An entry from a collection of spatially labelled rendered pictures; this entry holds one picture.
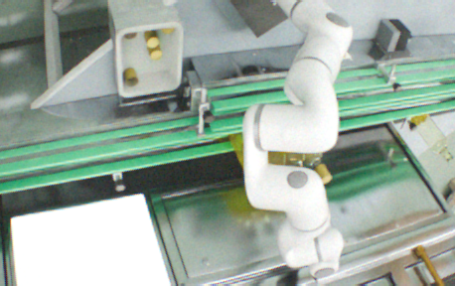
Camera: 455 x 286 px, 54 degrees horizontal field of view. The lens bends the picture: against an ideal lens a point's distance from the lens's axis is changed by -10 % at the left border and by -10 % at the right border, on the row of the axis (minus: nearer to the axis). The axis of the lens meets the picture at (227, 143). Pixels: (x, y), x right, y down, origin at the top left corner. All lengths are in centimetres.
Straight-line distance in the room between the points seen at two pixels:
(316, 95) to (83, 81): 76
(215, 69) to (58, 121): 47
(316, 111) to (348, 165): 83
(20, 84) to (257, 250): 108
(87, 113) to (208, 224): 46
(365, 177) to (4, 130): 113
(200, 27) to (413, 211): 88
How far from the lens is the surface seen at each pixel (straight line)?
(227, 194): 142
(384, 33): 164
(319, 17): 107
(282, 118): 84
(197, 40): 139
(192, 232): 134
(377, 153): 172
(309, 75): 85
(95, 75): 138
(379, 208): 156
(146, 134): 134
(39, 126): 137
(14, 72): 194
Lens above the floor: 183
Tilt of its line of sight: 39 degrees down
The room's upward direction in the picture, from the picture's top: 156 degrees clockwise
